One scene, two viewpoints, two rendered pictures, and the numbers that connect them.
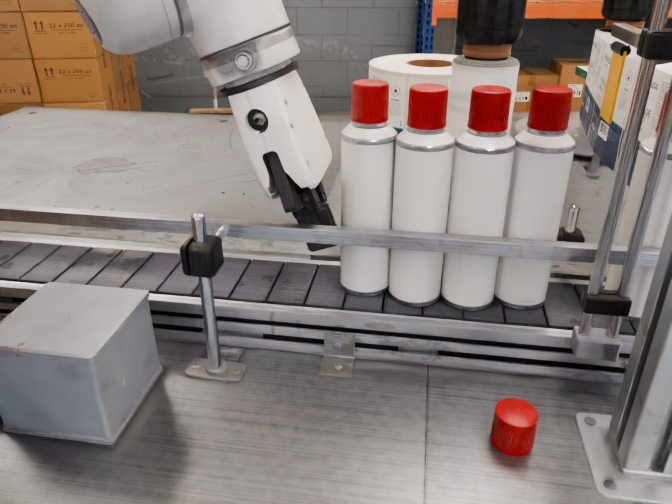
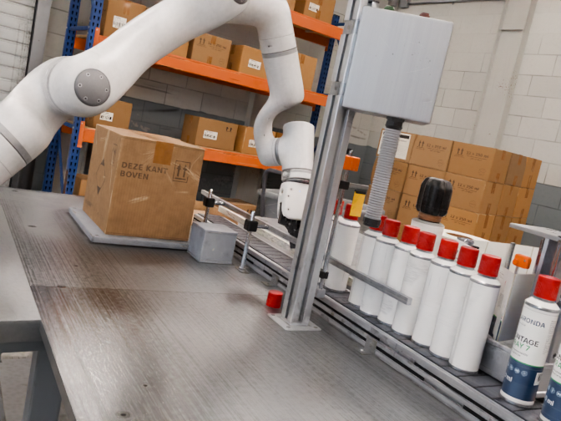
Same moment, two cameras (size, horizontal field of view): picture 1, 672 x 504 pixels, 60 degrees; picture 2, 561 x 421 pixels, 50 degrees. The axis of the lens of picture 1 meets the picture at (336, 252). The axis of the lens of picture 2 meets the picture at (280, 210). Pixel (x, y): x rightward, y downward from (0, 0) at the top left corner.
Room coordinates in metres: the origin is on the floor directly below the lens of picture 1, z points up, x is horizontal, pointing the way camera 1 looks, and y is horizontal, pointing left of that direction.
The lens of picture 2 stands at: (-0.50, -1.13, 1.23)
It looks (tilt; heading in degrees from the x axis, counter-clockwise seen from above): 8 degrees down; 50
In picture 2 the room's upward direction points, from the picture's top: 12 degrees clockwise
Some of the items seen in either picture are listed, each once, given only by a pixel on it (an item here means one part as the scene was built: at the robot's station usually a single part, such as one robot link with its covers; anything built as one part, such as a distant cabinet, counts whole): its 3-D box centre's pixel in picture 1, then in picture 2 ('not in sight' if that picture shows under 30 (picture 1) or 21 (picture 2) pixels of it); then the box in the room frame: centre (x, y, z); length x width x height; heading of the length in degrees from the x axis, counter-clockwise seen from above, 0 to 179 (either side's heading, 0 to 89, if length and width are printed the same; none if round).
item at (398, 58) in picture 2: not in sight; (394, 68); (0.38, -0.32, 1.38); 0.17 x 0.10 x 0.19; 136
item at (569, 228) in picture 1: (563, 255); not in sight; (0.56, -0.25, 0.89); 0.03 x 0.03 x 0.12; 81
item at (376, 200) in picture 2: not in sight; (382, 172); (0.36, -0.37, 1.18); 0.04 x 0.04 x 0.21
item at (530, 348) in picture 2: not in sight; (533, 339); (0.40, -0.71, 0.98); 0.05 x 0.05 x 0.20
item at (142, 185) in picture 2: not in sight; (140, 180); (0.29, 0.48, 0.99); 0.30 x 0.24 x 0.27; 82
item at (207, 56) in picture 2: not in sight; (219, 109); (2.48, 3.63, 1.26); 2.78 x 0.61 x 2.51; 178
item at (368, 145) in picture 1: (367, 191); not in sight; (0.52, -0.03, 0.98); 0.05 x 0.05 x 0.20
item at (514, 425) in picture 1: (514, 425); (274, 298); (0.35, -0.14, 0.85); 0.03 x 0.03 x 0.03
